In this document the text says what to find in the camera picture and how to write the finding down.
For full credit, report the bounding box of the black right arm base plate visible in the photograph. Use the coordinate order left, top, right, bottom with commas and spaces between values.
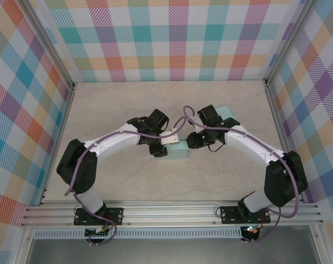
220, 205, 271, 225

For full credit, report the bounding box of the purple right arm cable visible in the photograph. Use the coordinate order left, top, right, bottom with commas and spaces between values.
182, 105, 301, 244

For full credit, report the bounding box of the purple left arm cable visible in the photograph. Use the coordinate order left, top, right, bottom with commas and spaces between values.
64, 117, 189, 247

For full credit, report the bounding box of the small circuit board with LED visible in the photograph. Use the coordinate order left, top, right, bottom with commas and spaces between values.
243, 224, 260, 237

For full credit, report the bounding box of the aluminium frame post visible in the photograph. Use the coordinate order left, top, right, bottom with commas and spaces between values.
17, 0, 77, 90
264, 0, 320, 89

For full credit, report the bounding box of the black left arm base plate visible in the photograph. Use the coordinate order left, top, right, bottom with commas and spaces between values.
74, 206, 124, 227

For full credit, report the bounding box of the aluminium table side rail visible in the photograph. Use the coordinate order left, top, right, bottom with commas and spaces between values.
264, 82, 306, 204
39, 82, 78, 207

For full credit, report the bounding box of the slotted grey cable duct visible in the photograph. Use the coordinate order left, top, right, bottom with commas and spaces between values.
33, 227, 243, 239

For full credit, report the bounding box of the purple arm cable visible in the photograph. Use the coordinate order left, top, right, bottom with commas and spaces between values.
64, 117, 189, 247
182, 105, 301, 244

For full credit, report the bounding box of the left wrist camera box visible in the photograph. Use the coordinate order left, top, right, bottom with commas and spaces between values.
160, 129, 182, 146

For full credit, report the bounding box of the long aluminium mounting rail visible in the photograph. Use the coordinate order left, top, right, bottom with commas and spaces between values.
19, 200, 324, 228

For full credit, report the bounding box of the grey metal shelf plate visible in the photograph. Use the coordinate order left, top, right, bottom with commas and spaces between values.
25, 238, 321, 264

